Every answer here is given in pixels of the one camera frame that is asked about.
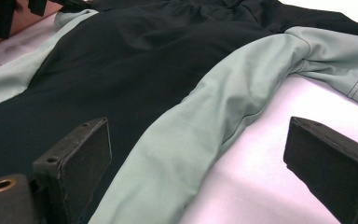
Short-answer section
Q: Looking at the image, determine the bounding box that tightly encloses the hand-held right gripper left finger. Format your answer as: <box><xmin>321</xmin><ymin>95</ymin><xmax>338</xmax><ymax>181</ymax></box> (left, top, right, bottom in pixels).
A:
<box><xmin>32</xmin><ymin>117</ymin><xmax>113</xmax><ymax>224</ymax></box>

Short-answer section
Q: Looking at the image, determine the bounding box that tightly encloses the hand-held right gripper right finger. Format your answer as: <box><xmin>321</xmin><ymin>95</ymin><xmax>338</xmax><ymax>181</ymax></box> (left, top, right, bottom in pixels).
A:
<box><xmin>282</xmin><ymin>116</ymin><xmax>358</xmax><ymax>224</ymax></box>

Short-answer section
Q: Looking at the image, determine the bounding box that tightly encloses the black and green shirt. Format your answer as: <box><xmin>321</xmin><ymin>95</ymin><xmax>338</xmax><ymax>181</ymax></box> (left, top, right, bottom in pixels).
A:
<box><xmin>0</xmin><ymin>0</ymin><xmax>358</xmax><ymax>224</ymax></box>

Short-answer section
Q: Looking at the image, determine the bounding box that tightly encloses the pink basin with grey rim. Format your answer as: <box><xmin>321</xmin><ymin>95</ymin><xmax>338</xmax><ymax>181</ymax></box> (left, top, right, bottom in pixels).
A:
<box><xmin>0</xmin><ymin>0</ymin><xmax>63</xmax><ymax>50</ymax></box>

